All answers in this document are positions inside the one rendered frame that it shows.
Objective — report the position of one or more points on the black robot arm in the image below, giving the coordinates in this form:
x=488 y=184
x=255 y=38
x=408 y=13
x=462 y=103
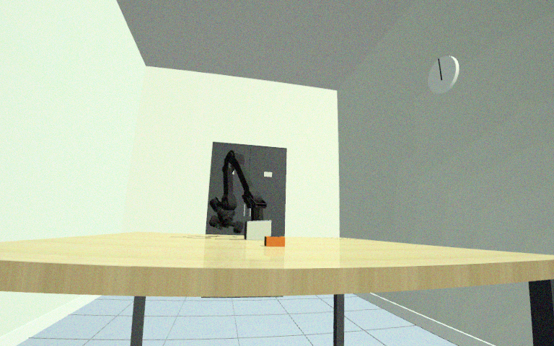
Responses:
x=251 y=197

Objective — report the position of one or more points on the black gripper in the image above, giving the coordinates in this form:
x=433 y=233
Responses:
x=215 y=222

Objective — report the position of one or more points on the orange block with dark square marking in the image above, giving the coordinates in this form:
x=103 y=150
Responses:
x=273 y=241

